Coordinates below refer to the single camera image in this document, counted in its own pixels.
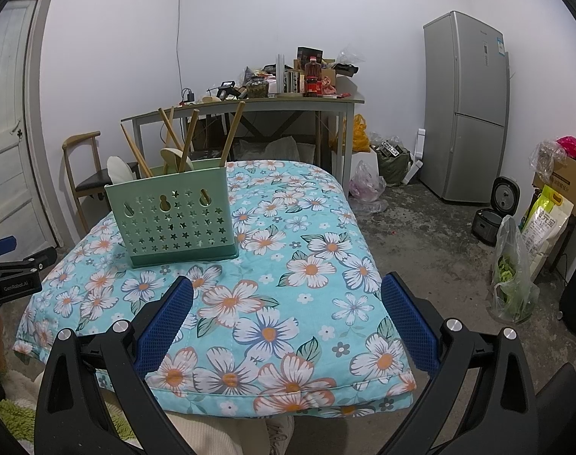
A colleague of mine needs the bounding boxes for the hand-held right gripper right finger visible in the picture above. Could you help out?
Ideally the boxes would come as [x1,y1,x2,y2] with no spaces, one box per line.
[380,272,540,455]

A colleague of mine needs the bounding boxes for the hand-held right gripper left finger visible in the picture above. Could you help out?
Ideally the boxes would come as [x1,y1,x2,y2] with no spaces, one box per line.
[36,275,197,455]

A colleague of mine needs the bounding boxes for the green perforated utensil holder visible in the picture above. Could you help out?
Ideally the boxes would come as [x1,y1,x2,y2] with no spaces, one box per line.
[104,158,242,269]

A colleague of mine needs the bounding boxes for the white spoon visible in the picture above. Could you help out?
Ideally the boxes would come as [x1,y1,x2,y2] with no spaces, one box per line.
[107,155,140,185]

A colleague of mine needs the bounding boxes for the beige spoon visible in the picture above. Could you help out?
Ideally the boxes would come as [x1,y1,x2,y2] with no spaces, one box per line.
[160,147,195,174]

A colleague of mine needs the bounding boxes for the wooden chair with black seat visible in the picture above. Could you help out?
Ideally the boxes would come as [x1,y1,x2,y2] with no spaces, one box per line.
[61,131,109,235]

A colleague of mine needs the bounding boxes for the plastic bag of vegetables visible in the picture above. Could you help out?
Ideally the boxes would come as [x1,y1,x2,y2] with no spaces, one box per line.
[488,215,540,326]

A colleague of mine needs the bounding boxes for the person's beige trousers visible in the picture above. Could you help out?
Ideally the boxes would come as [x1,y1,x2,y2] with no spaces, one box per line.
[162,410,271,455]

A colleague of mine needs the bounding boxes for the white panelled door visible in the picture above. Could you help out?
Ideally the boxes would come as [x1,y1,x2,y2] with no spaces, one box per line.
[0,0,65,266]

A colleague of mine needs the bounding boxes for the black rice cooker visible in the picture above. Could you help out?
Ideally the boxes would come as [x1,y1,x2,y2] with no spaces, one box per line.
[473,176,521,247]

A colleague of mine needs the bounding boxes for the green shaggy rug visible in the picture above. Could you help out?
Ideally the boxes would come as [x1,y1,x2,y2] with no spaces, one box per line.
[0,395,38,455]

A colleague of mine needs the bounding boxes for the floral turquoise blanket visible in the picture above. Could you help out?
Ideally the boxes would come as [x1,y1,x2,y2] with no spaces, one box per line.
[13,158,418,419]

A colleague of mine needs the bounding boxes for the pink plastic bag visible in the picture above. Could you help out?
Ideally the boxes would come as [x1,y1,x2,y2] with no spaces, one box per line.
[349,160,389,212]

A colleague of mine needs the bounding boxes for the person's white shoe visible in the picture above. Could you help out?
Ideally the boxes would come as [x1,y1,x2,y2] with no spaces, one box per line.
[264,414,296,455]

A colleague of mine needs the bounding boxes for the green bag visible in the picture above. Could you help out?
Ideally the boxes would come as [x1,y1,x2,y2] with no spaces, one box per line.
[371,133,415,188]

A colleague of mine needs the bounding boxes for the yellow and white rice sack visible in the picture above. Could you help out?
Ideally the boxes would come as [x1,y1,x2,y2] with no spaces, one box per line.
[520,185,576,286]

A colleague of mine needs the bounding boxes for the white slim appliance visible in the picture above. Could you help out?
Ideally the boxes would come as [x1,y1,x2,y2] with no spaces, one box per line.
[402,128,426,185]

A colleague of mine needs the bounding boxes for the white box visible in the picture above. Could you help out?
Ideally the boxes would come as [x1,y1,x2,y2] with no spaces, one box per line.
[352,149,379,176]

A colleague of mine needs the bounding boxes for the yellow bag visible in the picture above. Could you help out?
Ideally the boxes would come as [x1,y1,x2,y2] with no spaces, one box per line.
[353,114,371,152]

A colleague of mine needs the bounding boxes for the grey sack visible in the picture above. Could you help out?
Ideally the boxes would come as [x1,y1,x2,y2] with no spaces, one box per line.
[238,136,315,164]

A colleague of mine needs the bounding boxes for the cardboard box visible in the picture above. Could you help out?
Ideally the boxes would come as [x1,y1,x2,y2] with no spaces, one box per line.
[532,156,576,219]

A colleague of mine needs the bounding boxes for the crumpled clear plastic bag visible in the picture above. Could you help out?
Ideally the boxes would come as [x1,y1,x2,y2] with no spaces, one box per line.
[529,140,568,181]

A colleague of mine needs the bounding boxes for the silver refrigerator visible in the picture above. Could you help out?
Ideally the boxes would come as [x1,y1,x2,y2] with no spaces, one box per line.
[420,10,511,206]

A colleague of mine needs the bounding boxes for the black handheld device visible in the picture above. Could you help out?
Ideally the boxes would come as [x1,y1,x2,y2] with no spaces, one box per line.
[214,83,248,100]

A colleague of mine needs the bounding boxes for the long grey desk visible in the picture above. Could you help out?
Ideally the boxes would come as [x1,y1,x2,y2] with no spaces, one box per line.
[121,93,366,200]

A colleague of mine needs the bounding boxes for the glass jar with dark contents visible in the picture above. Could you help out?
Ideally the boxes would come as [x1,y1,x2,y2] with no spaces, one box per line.
[245,77,270,99]

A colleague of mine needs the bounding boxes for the red label oil bottle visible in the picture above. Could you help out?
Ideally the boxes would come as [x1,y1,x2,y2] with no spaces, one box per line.
[304,58,323,97]

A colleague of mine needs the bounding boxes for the thin wall cable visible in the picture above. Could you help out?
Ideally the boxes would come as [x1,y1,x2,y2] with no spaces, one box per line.
[175,0,187,93]

